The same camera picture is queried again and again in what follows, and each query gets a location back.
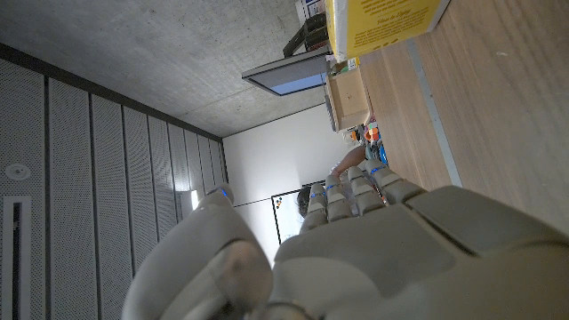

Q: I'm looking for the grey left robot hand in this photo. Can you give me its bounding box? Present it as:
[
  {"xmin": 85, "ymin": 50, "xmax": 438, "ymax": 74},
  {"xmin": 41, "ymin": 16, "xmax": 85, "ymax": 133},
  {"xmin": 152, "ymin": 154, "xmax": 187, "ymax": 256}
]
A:
[{"xmin": 120, "ymin": 158, "xmax": 569, "ymax": 320}]

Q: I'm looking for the small wooden box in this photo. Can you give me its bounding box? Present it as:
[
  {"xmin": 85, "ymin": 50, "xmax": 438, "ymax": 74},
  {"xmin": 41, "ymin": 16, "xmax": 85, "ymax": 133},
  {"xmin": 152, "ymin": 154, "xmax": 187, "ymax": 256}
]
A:
[{"xmin": 324, "ymin": 66, "xmax": 373, "ymax": 133}]

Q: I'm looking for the yellow and white carton box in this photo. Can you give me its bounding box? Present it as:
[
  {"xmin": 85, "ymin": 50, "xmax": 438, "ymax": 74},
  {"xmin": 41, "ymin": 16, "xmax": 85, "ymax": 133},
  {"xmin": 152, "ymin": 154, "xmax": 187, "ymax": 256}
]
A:
[{"xmin": 324, "ymin": 0, "xmax": 453, "ymax": 63}]

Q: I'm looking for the black monitor with stand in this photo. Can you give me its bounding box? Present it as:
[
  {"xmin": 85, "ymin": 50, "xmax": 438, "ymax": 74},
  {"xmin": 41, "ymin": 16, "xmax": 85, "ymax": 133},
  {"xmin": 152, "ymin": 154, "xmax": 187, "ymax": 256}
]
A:
[{"xmin": 241, "ymin": 12, "xmax": 333, "ymax": 97}]

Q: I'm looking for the white canister with blue label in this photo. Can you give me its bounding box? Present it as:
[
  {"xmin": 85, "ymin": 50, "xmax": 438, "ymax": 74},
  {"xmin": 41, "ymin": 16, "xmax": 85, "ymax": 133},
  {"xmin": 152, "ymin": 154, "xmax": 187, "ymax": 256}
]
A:
[{"xmin": 295, "ymin": 0, "xmax": 328, "ymax": 26}]

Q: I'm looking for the ceiling slot vent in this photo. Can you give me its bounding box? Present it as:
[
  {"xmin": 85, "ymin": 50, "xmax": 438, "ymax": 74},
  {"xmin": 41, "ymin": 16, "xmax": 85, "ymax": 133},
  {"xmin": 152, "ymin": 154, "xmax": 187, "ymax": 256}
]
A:
[{"xmin": 2, "ymin": 195, "xmax": 33, "ymax": 320}]

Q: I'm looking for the round ceiling sensor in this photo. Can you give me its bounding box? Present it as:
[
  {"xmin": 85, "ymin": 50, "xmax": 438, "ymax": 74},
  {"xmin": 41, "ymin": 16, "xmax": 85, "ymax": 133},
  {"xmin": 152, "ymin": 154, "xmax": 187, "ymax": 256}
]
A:
[{"xmin": 4, "ymin": 163, "xmax": 32, "ymax": 181}]

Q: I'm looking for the whiteboard with black frame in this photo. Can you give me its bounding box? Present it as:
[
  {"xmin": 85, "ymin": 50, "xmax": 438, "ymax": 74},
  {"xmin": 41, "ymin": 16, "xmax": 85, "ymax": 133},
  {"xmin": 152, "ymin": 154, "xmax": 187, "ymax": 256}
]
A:
[{"xmin": 270, "ymin": 180, "xmax": 328, "ymax": 244}]

